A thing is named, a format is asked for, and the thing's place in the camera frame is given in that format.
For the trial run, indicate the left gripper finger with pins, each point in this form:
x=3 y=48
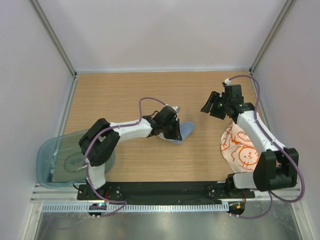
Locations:
x=167 y=136
x=175 y=128

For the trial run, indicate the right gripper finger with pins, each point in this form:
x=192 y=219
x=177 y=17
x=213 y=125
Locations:
x=217 y=111
x=209 y=103

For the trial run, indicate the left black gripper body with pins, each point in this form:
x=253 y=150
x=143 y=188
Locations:
x=168 y=127

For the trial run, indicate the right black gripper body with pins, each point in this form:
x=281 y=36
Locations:
x=223 y=102

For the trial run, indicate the blue bear towel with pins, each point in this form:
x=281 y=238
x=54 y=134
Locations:
x=186 y=128

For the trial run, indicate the orange and white towel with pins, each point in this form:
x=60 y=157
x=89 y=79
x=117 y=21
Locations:
x=241 y=148

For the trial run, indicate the translucent blue plastic bin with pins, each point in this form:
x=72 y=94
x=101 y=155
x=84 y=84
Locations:
x=60 y=163

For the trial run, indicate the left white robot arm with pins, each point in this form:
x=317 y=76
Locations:
x=100 y=141

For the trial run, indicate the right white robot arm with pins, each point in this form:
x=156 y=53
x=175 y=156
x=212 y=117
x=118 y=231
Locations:
x=275 y=170

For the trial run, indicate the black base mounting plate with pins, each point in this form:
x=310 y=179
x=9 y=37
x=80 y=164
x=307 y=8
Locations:
x=173 y=193

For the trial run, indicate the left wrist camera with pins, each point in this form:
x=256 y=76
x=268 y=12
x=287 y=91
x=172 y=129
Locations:
x=167 y=115

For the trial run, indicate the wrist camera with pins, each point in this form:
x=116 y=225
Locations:
x=167 y=115
x=232 y=91

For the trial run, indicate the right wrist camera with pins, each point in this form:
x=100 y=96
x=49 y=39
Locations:
x=232 y=91

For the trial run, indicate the white slotted cable duct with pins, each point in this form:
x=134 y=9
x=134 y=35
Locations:
x=98 y=207

